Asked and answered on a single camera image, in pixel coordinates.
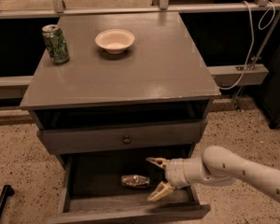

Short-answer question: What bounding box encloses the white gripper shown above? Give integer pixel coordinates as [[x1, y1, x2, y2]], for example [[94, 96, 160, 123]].
[[147, 157, 196, 202]]

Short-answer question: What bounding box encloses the crushed orange soda can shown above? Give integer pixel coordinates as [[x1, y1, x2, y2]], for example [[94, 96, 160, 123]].
[[121, 175, 149, 189]]

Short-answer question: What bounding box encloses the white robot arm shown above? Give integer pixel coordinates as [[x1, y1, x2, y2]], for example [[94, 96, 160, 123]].
[[147, 146, 280, 203]]

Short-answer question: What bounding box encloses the round dark drawer knob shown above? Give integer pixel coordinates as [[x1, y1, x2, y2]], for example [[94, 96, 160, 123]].
[[122, 136, 131, 145]]

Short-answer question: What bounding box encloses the closed grey middle drawer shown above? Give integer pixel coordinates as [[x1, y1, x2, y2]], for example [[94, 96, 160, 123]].
[[37, 119, 207, 154]]

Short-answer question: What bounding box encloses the open grey lower drawer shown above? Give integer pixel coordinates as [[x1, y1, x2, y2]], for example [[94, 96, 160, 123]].
[[47, 145, 210, 224]]

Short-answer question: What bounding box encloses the grey wooden drawer cabinet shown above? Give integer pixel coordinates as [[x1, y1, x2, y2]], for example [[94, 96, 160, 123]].
[[21, 12, 219, 224]]

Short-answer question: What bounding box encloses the green soda can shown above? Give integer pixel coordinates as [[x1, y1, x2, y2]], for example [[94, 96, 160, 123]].
[[42, 24, 69, 64]]

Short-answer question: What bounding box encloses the diagonal metal pole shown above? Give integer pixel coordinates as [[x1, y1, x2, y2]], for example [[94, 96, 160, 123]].
[[220, 0, 280, 111]]

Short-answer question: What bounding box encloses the white paper bowl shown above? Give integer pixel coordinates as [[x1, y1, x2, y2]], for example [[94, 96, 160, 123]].
[[95, 29, 134, 54]]

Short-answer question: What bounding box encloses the black bar on floor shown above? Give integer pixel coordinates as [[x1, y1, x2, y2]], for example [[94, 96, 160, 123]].
[[0, 185, 15, 218]]

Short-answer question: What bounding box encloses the grey metal railing frame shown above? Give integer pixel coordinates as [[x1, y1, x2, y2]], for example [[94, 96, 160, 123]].
[[0, 0, 280, 101]]

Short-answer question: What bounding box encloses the white cable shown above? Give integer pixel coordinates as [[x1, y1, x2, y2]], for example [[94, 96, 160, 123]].
[[217, 0, 276, 91]]

